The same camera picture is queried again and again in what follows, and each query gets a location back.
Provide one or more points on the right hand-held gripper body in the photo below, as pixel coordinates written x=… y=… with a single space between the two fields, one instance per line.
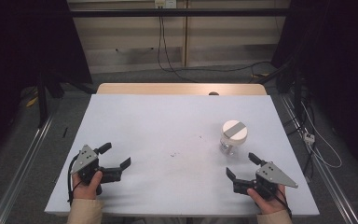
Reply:
x=273 y=175

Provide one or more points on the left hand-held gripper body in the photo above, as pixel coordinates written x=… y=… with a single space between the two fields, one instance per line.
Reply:
x=87 y=157

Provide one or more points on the clear jar with white lid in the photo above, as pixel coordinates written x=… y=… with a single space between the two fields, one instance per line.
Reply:
x=234 y=132

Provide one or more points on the person's right hand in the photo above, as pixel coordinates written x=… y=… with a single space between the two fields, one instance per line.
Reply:
x=270 y=205

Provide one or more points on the person's left hand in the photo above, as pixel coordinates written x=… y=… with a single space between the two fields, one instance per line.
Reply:
x=85 y=191

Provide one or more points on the white power strip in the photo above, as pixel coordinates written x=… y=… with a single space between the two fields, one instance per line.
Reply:
x=309 y=137

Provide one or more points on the white table mat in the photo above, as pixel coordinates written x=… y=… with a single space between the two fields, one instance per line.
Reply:
x=167 y=124

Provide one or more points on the black metal stand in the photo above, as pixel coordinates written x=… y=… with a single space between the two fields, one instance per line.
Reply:
x=296 y=90
x=42 y=99

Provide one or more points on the yellow tape strip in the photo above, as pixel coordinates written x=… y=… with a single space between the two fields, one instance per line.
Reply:
x=32 y=101

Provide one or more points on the black curtain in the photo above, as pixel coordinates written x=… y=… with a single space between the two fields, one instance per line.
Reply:
x=18 y=46
x=338 y=62

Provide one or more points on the metal floor rail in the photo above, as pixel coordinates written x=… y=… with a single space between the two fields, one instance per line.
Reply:
x=329 y=180
x=21 y=174

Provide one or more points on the black horizontal frame bar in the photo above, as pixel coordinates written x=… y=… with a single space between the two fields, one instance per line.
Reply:
x=180 y=12

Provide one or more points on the white wall socket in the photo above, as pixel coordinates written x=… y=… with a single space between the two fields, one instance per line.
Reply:
x=165 y=3

